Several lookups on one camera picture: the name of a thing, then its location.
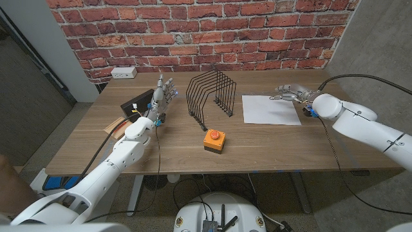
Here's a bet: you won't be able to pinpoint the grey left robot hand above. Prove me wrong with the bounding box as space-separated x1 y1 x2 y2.
144 73 179 122

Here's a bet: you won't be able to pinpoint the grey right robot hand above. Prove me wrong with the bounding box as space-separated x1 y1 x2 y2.
269 83 321 104

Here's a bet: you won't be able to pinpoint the white paper file sheet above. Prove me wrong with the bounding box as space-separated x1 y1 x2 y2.
241 94 302 126

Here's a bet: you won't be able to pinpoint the black rectangular box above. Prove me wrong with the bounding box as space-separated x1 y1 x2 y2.
120 88 155 119

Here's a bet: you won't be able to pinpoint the white power outlet strip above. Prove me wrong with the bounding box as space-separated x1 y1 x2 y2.
110 66 138 80

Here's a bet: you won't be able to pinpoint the brown cardboard piece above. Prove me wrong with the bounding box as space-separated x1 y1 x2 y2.
103 116 129 140

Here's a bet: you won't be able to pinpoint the orange emergency stop button box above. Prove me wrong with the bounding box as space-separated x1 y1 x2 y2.
203 128 227 155

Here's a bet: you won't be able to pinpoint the red brick print backdrop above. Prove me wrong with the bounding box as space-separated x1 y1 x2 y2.
46 0 361 85

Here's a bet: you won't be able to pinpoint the grey table leg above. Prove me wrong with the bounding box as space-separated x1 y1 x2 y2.
291 171 312 215

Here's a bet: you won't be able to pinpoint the white table leg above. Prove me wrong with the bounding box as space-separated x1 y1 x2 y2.
126 175 145 217

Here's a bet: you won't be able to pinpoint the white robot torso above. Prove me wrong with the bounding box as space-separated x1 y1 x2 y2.
173 192 267 232

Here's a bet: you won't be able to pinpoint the dark grey perforated panel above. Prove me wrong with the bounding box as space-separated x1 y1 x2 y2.
0 19 77 167

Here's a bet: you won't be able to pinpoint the black power plug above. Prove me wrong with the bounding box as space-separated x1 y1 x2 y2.
276 220 294 232

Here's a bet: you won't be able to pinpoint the grey module with black antennas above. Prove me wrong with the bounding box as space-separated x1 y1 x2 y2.
201 204 239 232

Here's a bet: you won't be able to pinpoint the brown cardboard box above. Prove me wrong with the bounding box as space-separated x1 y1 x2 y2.
0 154 39 220

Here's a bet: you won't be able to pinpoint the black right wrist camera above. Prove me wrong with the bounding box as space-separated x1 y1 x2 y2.
302 104 319 119

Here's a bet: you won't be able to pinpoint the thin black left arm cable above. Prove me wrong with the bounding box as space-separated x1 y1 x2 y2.
84 124 162 224

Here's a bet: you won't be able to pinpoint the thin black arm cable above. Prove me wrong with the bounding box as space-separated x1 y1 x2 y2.
317 116 412 216
84 124 162 224

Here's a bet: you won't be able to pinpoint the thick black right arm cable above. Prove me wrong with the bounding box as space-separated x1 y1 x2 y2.
317 73 412 96

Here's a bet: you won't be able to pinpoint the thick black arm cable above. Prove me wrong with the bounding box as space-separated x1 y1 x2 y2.
317 73 412 96
75 112 142 186

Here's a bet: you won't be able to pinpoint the black wire file holder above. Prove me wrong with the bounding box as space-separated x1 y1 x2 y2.
185 69 237 132

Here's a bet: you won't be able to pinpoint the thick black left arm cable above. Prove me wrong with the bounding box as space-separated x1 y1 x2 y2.
75 112 142 186

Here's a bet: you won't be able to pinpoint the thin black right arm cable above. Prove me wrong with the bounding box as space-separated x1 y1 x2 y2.
317 116 412 216

